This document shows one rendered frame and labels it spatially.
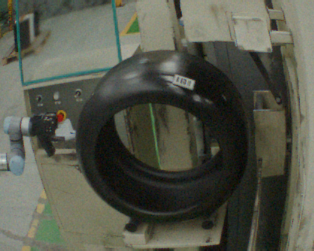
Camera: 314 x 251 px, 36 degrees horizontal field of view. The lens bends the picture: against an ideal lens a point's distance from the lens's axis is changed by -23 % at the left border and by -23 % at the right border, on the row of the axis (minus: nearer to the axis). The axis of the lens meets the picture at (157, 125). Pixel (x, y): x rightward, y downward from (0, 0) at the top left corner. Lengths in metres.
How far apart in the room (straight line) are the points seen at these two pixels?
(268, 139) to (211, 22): 0.84
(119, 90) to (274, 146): 0.68
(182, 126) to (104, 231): 0.89
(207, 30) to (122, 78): 0.47
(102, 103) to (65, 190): 1.05
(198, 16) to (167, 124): 0.89
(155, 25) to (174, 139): 0.46
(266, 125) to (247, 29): 0.86
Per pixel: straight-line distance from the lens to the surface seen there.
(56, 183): 2.74
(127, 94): 1.74
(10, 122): 2.05
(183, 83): 1.70
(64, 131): 1.96
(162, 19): 2.03
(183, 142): 2.20
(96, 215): 2.78
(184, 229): 2.12
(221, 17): 1.36
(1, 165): 1.98
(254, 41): 1.27
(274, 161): 2.15
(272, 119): 2.07
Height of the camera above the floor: 2.04
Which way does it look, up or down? 25 degrees down
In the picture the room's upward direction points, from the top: 9 degrees counter-clockwise
